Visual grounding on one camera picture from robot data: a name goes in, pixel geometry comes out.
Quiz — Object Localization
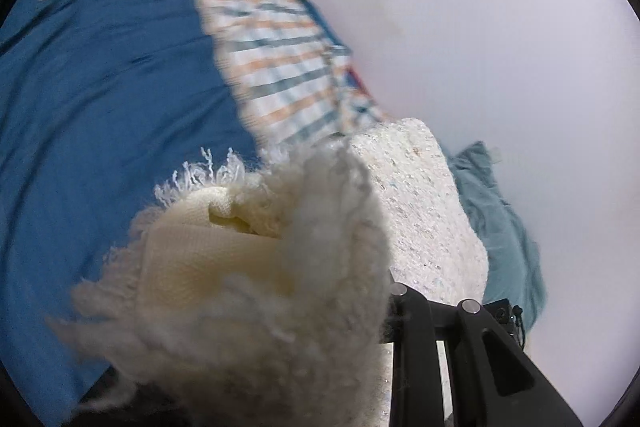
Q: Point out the white fluffy knit garment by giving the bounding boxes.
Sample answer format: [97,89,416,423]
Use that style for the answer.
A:
[51,118,488,426]

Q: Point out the teal cloth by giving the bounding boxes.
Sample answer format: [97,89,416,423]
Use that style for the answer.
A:
[445,141,547,332]

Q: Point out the plaid checkered blanket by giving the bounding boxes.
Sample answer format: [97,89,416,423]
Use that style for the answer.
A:
[194,0,388,147]

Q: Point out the blue striped bed sheet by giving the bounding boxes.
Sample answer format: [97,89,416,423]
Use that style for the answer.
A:
[1,0,256,426]

